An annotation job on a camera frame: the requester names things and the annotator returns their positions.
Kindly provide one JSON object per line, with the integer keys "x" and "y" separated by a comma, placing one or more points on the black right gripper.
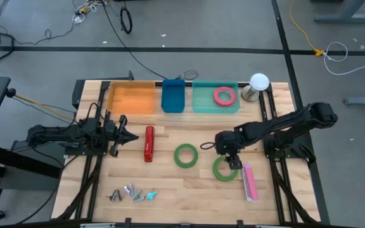
{"x": 230, "y": 144}

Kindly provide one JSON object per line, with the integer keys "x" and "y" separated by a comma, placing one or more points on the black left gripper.
{"x": 111, "y": 136}

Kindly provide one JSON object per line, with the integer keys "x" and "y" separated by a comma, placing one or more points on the green tape roll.
{"x": 215, "y": 169}
{"x": 176, "y": 155}

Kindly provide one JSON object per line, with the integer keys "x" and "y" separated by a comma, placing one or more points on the red stapler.
{"x": 149, "y": 142}

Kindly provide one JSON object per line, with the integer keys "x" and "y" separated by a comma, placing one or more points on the pink eraser block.
{"x": 251, "y": 182}

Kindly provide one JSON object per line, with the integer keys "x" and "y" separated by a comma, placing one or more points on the purple staple remover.
{"x": 129, "y": 189}

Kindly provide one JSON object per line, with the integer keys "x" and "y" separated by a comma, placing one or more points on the silver staple remover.
{"x": 138, "y": 197}

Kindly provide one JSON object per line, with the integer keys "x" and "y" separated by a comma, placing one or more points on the pink tape roll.
{"x": 217, "y": 96}

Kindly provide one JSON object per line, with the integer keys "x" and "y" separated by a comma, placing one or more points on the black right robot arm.
{"x": 284, "y": 123}

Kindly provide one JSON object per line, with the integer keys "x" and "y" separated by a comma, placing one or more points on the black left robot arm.
{"x": 62, "y": 134}

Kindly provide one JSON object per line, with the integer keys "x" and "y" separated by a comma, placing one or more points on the orange translucent plastic bin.
{"x": 131, "y": 98}

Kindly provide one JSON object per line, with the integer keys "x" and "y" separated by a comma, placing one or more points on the blue plastic bin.
{"x": 173, "y": 96}

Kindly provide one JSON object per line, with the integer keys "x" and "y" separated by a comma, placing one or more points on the teal translucent plastic bin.
{"x": 203, "y": 101}

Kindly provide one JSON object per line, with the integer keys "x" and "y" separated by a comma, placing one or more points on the white dome silver lamp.
{"x": 258, "y": 83}

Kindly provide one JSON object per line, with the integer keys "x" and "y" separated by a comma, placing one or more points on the black round knob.
{"x": 10, "y": 92}

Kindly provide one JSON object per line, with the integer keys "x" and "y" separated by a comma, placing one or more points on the black metal rig frame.
{"x": 201, "y": 226}

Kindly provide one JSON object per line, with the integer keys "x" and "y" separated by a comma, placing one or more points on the silver aluminium bracket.
{"x": 97, "y": 225}
{"x": 269, "y": 226}

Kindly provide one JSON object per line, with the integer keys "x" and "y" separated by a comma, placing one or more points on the black camera box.
{"x": 185, "y": 226}

